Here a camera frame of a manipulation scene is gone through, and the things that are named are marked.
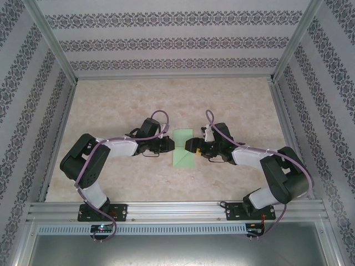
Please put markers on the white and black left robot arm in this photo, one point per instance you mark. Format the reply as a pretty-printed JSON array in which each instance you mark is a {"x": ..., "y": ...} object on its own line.
[{"x": 122, "y": 148}]

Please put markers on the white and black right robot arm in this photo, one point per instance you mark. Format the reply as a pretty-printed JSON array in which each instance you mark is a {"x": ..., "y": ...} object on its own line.
[{"x": 247, "y": 156}]

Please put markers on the grey metal sheet panel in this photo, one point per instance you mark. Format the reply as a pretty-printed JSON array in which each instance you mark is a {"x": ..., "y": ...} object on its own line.
[{"x": 177, "y": 252}]

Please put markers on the small circuit board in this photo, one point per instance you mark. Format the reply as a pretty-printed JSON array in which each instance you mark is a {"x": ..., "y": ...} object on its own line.
[{"x": 255, "y": 231}]

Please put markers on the circuit board with green light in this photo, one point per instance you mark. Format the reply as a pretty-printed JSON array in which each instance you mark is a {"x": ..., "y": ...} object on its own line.
[{"x": 101, "y": 228}]

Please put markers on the white right camera bracket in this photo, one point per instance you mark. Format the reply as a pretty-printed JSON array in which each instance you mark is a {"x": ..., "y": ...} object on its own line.
[{"x": 207, "y": 134}]

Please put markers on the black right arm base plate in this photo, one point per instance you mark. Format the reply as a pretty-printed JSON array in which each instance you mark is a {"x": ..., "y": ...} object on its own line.
[{"x": 233, "y": 212}]

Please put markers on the long aluminium mounting rail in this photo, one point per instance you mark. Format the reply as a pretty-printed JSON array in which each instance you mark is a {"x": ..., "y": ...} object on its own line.
[{"x": 177, "y": 210}]

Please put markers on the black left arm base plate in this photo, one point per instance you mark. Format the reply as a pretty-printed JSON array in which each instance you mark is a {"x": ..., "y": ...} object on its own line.
[{"x": 122, "y": 212}]

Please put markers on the aluminium frame post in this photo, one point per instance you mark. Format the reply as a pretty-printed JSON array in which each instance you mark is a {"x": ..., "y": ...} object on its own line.
[
  {"x": 296, "y": 41},
  {"x": 52, "y": 41}
]

